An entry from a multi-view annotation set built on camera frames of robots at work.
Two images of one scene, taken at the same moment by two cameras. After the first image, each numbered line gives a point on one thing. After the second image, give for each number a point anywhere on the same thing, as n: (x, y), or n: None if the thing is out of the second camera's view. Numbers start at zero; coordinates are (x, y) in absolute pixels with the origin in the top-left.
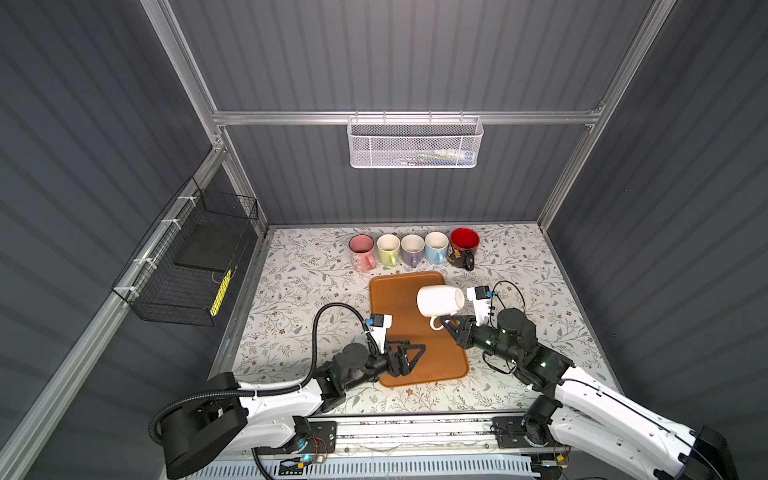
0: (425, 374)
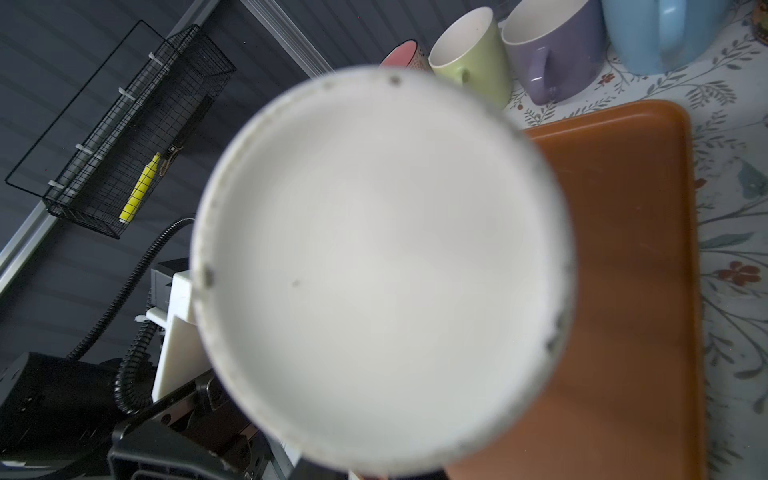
0: (627, 403)
